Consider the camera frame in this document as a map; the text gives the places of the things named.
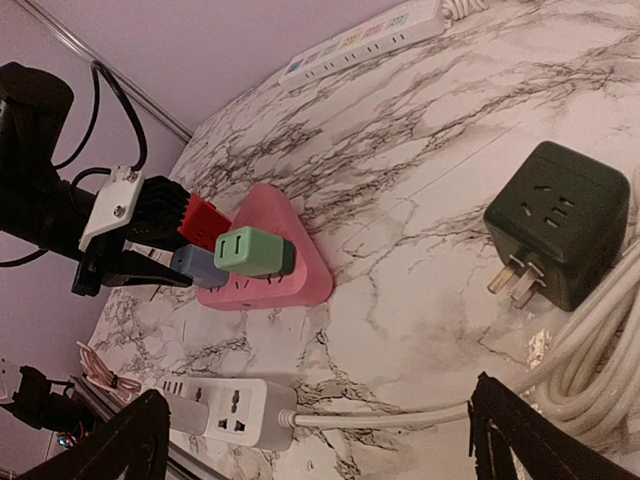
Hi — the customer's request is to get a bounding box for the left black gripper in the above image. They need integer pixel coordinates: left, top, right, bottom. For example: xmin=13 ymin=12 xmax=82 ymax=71
xmin=71 ymin=233 xmax=193 ymax=297

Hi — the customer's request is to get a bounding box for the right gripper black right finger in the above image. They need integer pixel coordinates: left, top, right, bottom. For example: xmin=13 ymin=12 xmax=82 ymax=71
xmin=467 ymin=373 xmax=636 ymax=479

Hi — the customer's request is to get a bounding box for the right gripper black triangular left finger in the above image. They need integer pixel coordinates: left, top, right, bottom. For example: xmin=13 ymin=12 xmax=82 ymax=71
xmin=19 ymin=390 xmax=170 ymax=479

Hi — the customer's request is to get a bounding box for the light blue charger plug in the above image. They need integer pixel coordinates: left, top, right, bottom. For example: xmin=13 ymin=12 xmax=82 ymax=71
xmin=170 ymin=244 xmax=229 ymax=289

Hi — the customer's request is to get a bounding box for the white charger plug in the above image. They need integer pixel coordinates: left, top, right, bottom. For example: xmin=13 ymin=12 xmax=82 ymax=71
xmin=165 ymin=396 xmax=209 ymax=436

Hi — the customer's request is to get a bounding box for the red cube socket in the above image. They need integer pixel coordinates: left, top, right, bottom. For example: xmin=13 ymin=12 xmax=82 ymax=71
xmin=177 ymin=194 xmax=232 ymax=252

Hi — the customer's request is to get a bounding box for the green plug adapter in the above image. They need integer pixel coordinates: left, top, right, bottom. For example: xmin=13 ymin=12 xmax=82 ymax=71
xmin=214 ymin=226 xmax=296 ymax=278

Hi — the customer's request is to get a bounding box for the white power strip with USB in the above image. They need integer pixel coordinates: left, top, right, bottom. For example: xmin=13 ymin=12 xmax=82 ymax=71
xmin=156 ymin=377 xmax=297 ymax=451

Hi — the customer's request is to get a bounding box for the pink triangular power socket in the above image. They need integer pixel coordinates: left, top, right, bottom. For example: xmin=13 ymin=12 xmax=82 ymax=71
xmin=197 ymin=184 xmax=333 ymax=311

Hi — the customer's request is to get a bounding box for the dark green charger plug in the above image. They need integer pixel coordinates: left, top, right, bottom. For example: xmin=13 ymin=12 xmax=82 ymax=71
xmin=484 ymin=141 xmax=631 ymax=312

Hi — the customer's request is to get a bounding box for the long white colourful power strip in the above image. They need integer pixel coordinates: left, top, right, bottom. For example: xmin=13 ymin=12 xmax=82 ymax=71
xmin=277 ymin=0 xmax=494 ymax=92

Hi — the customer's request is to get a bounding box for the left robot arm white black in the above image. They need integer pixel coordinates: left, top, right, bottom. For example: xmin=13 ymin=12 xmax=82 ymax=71
xmin=1 ymin=61 xmax=193 ymax=297

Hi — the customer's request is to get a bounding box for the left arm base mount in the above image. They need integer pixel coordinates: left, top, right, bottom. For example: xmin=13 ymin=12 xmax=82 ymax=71
xmin=1 ymin=356 xmax=104 ymax=448

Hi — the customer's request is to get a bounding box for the left aluminium frame post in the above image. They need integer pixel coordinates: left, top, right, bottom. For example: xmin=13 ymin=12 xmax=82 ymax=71
xmin=15 ymin=0 xmax=193 ymax=143

